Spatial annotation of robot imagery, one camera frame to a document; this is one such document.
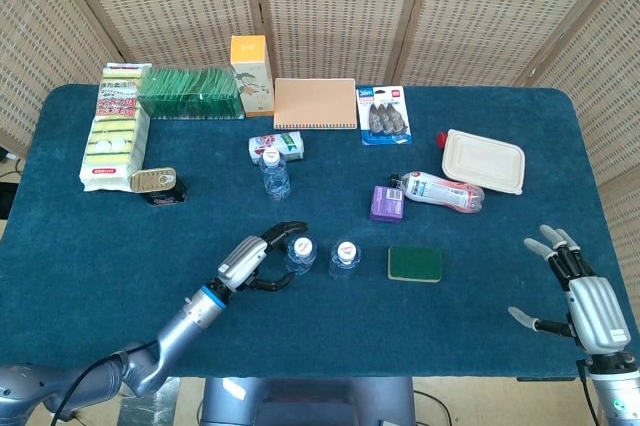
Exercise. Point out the small purple box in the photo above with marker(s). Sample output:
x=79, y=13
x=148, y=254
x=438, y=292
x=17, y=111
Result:
x=387, y=203

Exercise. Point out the yellow sponge multipack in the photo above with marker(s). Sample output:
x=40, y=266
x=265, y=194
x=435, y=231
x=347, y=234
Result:
x=112, y=141

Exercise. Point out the dark robot base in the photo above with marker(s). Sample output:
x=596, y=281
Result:
x=305, y=403

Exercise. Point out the plastic bottle red white label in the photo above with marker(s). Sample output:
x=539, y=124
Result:
x=440, y=191

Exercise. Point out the right robot hand grey fingertips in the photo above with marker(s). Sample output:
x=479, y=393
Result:
x=595, y=311

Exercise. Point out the green packet stack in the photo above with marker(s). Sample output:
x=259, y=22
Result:
x=190, y=93

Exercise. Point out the clear water bottle white cap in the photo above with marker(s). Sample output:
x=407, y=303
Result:
x=344, y=261
x=275, y=176

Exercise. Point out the clear bottle with pink label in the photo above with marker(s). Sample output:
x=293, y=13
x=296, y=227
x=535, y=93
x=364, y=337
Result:
x=301, y=256

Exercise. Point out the woven bamboo folding screen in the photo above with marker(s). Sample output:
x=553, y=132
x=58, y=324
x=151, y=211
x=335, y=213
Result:
x=325, y=6

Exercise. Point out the orange spiral notebook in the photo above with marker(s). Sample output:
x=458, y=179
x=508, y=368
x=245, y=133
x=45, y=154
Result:
x=315, y=103

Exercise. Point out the small red object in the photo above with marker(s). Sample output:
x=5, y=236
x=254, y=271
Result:
x=442, y=138

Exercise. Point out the blue table cloth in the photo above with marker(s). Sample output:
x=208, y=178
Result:
x=400, y=336

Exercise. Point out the white green tissue pack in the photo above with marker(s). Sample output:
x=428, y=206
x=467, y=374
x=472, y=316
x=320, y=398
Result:
x=282, y=143

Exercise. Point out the tall orange white carton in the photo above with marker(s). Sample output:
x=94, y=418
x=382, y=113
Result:
x=252, y=76

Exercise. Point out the beige lidded food container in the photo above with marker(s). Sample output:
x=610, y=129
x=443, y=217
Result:
x=482, y=161

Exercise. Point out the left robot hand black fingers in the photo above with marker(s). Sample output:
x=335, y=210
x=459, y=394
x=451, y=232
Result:
x=245, y=258

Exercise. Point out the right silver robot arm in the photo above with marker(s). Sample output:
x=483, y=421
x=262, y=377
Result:
x=617, y=391

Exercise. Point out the silver metal table leg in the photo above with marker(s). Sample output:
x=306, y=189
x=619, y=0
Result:
x=165, y=406

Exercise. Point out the blue correction tape pack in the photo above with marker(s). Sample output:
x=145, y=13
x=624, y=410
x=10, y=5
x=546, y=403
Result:
x=384, y=116

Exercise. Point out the green and yellow sponge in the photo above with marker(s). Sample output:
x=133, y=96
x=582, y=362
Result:
x=415, y=263

